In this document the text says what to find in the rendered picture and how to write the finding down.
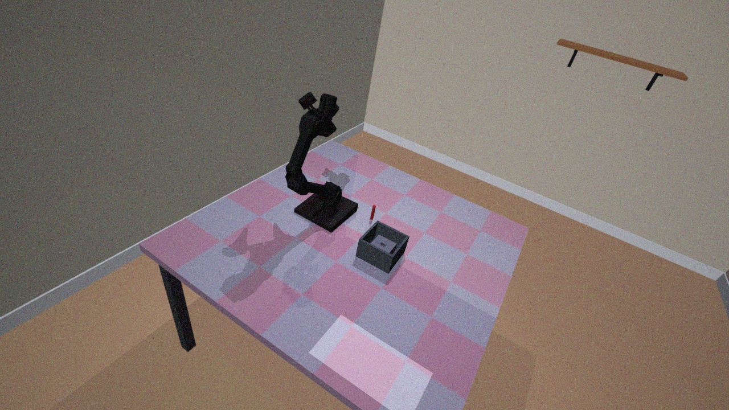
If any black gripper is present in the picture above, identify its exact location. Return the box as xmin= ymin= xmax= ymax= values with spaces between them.
xmin=298 ymin=92 xmax=337 ymax=137

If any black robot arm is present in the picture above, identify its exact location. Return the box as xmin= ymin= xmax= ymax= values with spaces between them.
xmin=285 ymin=93 xmax=342 ymax=217

